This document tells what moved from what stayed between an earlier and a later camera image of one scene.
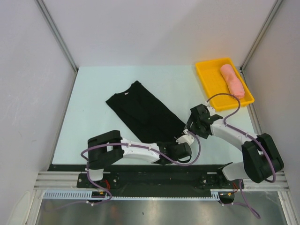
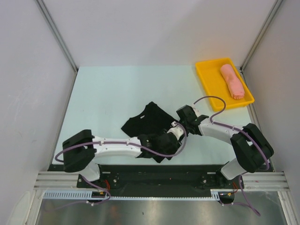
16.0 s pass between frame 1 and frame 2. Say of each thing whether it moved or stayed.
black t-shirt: moved
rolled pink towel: stayed
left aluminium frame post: stayed
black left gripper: moved
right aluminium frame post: stayed
